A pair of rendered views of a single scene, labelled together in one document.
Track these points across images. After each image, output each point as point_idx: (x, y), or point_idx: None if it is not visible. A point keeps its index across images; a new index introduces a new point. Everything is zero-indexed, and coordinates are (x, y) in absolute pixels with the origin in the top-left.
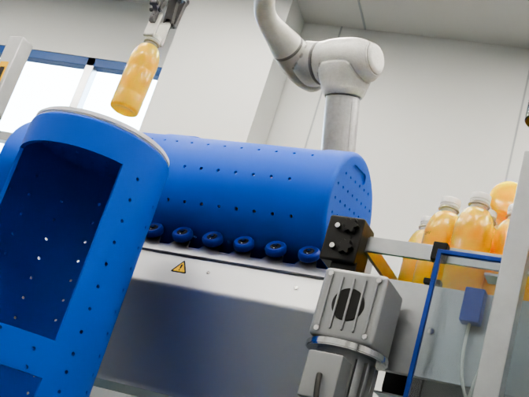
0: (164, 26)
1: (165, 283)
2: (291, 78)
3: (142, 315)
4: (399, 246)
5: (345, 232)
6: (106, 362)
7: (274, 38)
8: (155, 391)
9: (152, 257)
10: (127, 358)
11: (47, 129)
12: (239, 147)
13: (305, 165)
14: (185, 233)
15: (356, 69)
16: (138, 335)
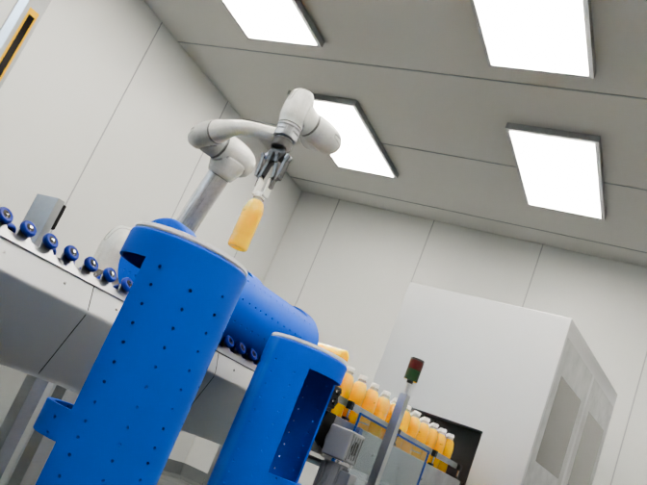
0: (262, 182)
1: None
2: (199, 143)
3: (230, 405)
4: (340, 398)
5: (335, 394)
6: (199, 425)
7: (228, 138)
8: (216, 442)
9: (243, 370)
10: (211, 424)
11: (335, 372)
12: (287, 308)
13: (310, 333)
14: (256, 356)
15: (244, 174)
16: (223, 414)
